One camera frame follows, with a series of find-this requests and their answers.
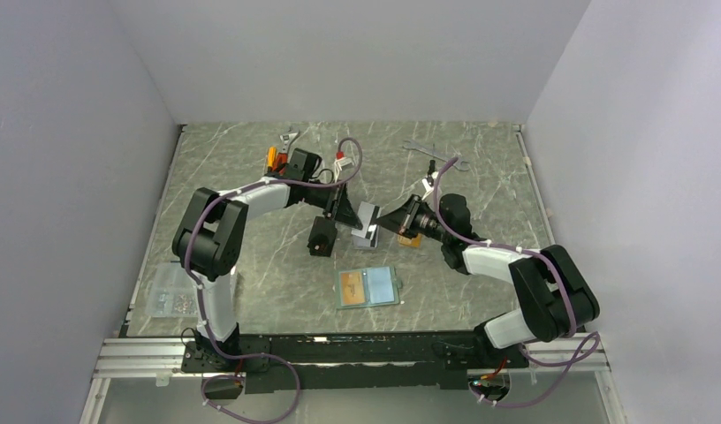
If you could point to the silver open-end spanner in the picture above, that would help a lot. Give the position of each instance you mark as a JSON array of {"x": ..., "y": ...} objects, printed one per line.
[{"x": 460, "y": 164}]

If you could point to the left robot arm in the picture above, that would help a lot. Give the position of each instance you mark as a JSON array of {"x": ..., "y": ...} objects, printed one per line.
[{"x": 210, "y": 235}]

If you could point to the yellow handled screwdriver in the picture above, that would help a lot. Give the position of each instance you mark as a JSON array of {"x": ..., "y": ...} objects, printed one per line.
[{"x": 270, "y": 159}]

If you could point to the silver VIP card stack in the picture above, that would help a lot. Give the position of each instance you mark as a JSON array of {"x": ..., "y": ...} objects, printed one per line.
[{"x": 366, "y": 238}]

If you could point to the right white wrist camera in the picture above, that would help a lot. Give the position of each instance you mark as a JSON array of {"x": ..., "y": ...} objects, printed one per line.
[{"x": 429, "y": 184}]

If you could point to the orange card stack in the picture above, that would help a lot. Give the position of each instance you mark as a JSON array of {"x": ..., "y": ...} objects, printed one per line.
[{"x": 413, "y": 242}]

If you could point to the red adjustable wrench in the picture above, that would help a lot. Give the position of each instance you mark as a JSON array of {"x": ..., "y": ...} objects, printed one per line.
[{"x": 279, "y": 158}]

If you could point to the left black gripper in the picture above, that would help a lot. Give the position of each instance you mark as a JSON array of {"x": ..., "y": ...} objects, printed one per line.
[{"x": 341, "y": 209}]

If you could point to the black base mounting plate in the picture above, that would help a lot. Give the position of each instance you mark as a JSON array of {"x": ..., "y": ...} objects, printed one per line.
[{"x": 443, "y": 359}]

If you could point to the black VIP card stack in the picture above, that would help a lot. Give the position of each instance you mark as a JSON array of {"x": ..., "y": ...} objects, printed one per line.
[{"x": 322, "y": 237}]

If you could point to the clear plastic bag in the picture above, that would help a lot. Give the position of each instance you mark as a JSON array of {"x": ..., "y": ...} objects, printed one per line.
[{"x": 172, "y": 293}]

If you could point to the aluminium rail frame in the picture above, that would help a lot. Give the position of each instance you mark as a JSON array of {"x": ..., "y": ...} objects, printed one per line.
[{"x": 160, "y": 358}]

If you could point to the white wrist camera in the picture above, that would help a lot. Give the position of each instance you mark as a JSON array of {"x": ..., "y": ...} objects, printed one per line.
[
  {"x": 342, "y": 164},
  {"x": 429, "y": 184}
]

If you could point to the black yellow small screwdriver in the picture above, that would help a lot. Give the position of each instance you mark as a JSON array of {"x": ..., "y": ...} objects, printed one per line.
[{"x": 432, "y": 161}]

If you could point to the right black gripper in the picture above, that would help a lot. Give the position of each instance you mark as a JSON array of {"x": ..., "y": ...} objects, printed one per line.
[{"x": 403, "y": 218}]

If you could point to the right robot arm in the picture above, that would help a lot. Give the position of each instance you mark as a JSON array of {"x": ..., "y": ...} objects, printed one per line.
[{"x": 553, "y": 296}]

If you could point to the green card holder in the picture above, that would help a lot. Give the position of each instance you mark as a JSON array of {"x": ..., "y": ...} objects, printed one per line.
[{"x": 382, "y": 287}]

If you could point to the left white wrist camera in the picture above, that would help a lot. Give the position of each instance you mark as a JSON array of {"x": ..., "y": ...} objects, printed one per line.
[{"x": 342, "y": 164}]

